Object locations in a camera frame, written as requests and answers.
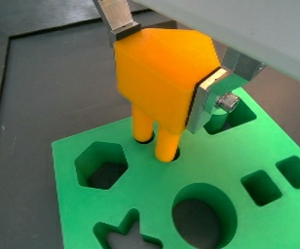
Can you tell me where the black curved fixture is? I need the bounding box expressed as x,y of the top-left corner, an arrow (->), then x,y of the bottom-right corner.
147,20 -> 176,29

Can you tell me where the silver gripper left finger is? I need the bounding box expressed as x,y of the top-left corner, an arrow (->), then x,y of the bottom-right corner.
92,0 -> 140,45

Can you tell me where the orange three prong object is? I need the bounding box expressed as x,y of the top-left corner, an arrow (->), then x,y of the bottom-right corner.
114,28 -> 220,162

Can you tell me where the green shape sorter block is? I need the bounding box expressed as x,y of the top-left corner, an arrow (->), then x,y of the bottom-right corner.
52,89 -> 300,249

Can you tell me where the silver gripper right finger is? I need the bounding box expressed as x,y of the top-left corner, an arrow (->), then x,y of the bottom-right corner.
184,48 -> 266,133

